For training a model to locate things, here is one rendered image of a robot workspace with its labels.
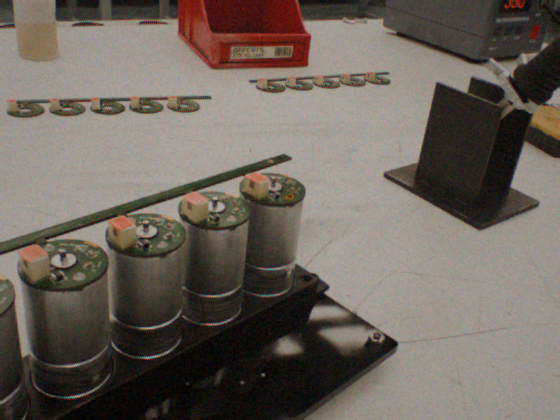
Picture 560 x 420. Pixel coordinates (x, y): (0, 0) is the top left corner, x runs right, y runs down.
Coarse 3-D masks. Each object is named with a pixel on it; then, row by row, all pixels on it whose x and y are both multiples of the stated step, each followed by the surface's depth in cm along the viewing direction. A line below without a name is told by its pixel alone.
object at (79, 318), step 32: (32, 288) 17; (96, 288) 18; (32, 320) 18; (64, 320) 17; (96, 320) 18; (32, 352) 18; (64, 352) 18; (96, 352) 19; (64, 384) 19; (96, 384) 19
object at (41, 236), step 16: (272, 160) 25; (288, 160) 26; (224, 176) 24; (240, 176) 24; (160, 192) 22; (176, 192) 22; (112, 208) 21; (128, 208) 21; (64, 224) 20; (80, 224) 20; (16, 240) 19; (32, 240) 19
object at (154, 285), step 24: (120, 264) 19; (144, 264) 19; (168, 264) 19; (120, 288) 19; (144, 288) 19; (168, 288) 20; (120, 312) 20; (144, 312) 20; (168, 312) 20; (120, 336) 20; (144, 336) 20; (168, 336) 21
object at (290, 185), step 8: (272, 176) 24; (280, 176) 24; (288, 176) 24; (240, 184) 23; (288, 184) 24; (296, 184) 24; (240, 192) 23; (272, 192) 23; (280, 192) 23; (288, 192) 23; (296, 192) 23; (304, 192) 23; (256, 200) 22; (264, 200) 22; (272, 200) 22; (280, 200) 22; (288, 200) 22; (296, 200) 23
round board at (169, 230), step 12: (132, 216) 20; (144, 216) 21; (156, 216) 21; (156, 228) 20; (168, 228) 20; (180, 228) 20; (108, 240) 19; (144, 240) 19; (156, 240) 19; (168, 240) 19; (180, 240) 20; (120, 252) 19; (132, 252) 19; (144, 252) 19; (156, 252) 19; (168, 252) 19
